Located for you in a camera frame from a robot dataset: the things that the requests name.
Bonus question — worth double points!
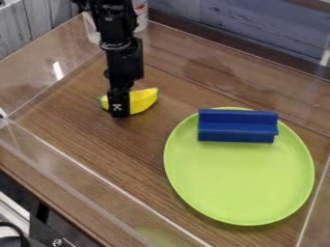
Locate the black cable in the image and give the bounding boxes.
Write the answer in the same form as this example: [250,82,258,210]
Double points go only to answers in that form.
[0,221,31,247]

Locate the green round plate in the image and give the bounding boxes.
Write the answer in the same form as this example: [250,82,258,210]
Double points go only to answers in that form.
[164,114,315,226]

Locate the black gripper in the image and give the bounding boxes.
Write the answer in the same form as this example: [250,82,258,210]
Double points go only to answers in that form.
[104,38,144,118]

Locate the yellow toy banana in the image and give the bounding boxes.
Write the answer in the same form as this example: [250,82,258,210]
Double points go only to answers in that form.
[97,88,159,115]

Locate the blue stepped block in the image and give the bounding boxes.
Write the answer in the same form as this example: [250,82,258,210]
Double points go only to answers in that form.
[198,108,278,143]

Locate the white labelled canister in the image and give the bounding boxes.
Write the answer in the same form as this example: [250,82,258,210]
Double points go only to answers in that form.
[132,0,148,32]

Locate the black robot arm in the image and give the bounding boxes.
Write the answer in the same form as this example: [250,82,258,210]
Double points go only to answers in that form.
[71,0,144,118]

